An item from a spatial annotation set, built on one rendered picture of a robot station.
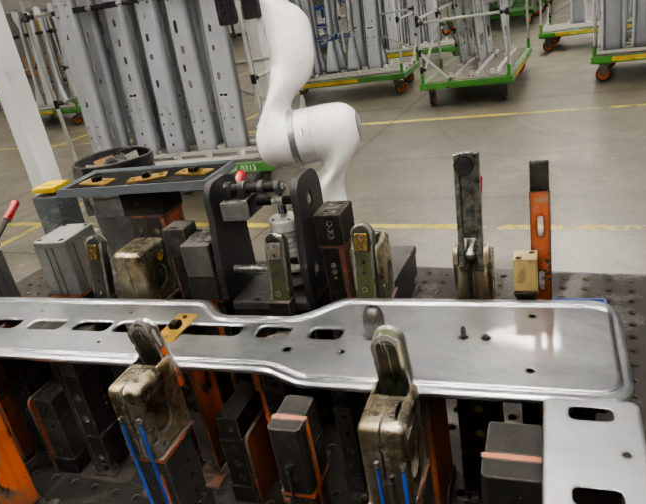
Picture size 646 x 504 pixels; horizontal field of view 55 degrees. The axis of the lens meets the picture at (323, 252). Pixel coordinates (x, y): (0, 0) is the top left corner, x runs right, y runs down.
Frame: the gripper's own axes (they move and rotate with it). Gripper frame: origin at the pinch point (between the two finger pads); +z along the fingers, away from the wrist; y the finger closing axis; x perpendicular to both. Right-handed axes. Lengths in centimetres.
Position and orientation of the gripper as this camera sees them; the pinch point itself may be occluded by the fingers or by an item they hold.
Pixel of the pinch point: (240, 15)
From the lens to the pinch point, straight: 109.5
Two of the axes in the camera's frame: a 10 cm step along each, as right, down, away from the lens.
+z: 1.6, 9.0, 3.9
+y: -3.1, 4.3, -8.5
